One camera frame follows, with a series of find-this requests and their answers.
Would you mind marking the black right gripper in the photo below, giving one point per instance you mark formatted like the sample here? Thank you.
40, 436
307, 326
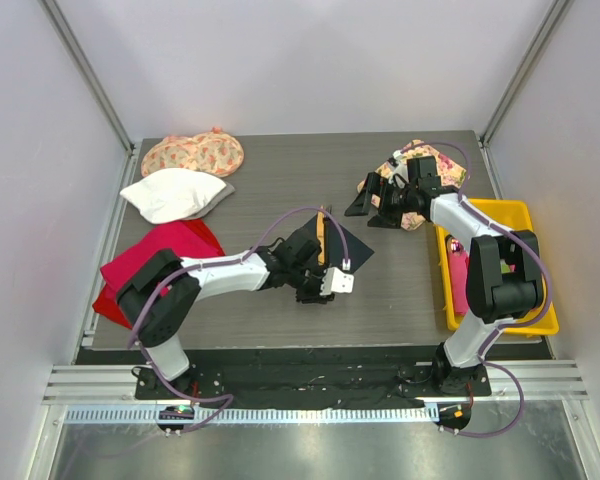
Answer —
380, 186

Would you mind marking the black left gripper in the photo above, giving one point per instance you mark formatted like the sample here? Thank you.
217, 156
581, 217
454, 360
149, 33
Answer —
314, 296

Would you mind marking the dark blue paper napkin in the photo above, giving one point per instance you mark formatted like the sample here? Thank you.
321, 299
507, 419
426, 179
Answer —
355, 247

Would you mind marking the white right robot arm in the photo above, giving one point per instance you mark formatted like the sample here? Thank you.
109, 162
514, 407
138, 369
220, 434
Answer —
504, 281

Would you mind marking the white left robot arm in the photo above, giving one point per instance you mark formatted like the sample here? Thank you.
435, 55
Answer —
158, 298

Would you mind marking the iridescent metal spoon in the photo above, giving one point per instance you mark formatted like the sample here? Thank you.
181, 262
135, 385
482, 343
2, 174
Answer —
454, 246

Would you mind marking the floral pattern tray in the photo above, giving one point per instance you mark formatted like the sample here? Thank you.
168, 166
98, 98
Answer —
451, 173

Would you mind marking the grey cloth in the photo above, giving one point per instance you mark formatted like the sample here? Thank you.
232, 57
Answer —
227, 191

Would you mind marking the magenta cloth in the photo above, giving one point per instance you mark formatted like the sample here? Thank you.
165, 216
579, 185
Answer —
140, 260

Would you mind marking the floral fabric pouch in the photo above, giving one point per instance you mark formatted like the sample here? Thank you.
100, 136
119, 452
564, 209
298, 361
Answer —
213, 152

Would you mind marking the white cloth bag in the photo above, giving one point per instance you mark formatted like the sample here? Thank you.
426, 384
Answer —
172, 194

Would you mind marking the red cloth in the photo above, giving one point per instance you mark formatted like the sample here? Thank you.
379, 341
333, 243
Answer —
112, 310

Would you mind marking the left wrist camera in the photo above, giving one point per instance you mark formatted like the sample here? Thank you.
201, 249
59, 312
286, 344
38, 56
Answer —
340, 281

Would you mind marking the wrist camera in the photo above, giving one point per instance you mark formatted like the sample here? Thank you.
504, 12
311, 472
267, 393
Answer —
340, 281
416, 173

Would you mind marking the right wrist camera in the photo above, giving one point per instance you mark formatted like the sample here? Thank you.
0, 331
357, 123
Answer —
416, 173

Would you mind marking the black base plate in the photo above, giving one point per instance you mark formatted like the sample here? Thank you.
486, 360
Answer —
311, 378

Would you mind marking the aluminium front rail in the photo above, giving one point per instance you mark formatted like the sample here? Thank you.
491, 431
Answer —
110, 395

